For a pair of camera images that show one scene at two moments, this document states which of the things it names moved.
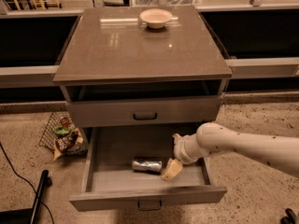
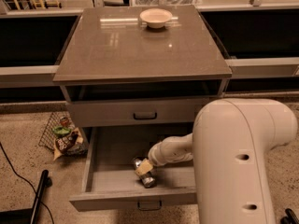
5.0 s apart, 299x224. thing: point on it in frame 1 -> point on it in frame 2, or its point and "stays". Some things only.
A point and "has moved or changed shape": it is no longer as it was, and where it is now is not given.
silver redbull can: [148, 165] has moved or changed shape
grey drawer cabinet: [137, 76] stays
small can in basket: [64, 121] stays
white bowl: [155, 18] stays
